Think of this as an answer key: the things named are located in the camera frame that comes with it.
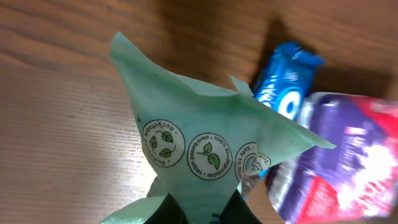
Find mint green wipes packet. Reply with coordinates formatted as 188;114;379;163
110;33;333;223

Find blue oreo cookie pack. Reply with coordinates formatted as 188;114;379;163
241;41;326;197

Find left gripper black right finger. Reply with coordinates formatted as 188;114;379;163
220;190;262;224

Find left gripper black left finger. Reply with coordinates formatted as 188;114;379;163
144;194;187;224

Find red purple liner packet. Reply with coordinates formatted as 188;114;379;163
267;92;397;223

